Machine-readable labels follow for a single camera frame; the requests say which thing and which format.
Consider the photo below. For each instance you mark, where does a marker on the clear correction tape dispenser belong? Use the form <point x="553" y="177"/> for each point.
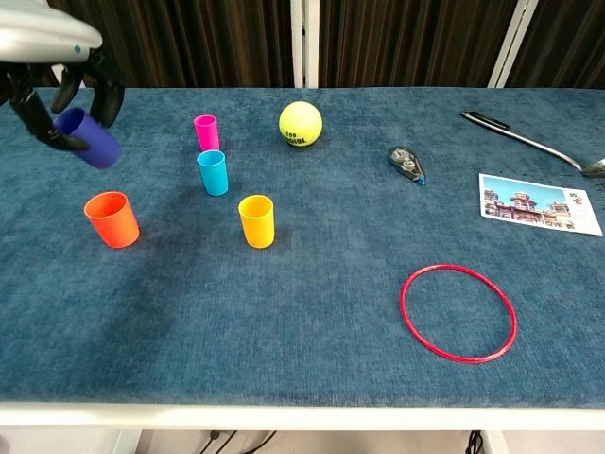
<point x="404" y="163"/>

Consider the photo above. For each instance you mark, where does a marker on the magenta plastic cup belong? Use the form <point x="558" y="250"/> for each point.
<point x="207" y="134"/>

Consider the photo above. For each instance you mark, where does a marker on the dark blue plastic cup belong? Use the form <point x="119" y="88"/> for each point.
<point x="97" y="142"/>

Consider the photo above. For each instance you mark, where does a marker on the white frame post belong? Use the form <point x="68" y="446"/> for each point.
<point x="513" y="42"/>
<point x="56" y="73"/>
<point x="305" y="42"/>

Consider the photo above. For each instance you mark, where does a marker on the dark brown curtain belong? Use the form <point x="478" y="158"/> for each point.
<point x="572" y="42"/>
<point x="402" y="42"/>
<point x="189" y="42"/>

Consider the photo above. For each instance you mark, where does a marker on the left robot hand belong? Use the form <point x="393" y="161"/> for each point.
<point x="42" y="33"/>

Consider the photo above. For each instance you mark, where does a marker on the white table leg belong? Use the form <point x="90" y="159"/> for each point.
<point x="496" y="442"/>
<point x="126" y="442"/>

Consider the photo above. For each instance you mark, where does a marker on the blue table cloth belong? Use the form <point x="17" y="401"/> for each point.
<point x="283" y="307"/>

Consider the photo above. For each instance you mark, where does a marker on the cyan plastic cup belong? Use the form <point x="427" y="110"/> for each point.
<point x="213" y="175"/>

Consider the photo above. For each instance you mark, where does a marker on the yellow plastic cup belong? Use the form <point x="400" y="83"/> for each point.
<point x="257" y="224"/>

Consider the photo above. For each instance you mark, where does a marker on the building photo postcard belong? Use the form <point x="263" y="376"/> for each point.
<point x="529" y="203"/>

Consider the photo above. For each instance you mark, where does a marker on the orange plastic cup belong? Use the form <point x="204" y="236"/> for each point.
<point x="115" y="224"/>

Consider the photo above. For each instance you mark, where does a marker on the yellow tennis ball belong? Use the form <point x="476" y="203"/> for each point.
<point x="300" y="123"/>

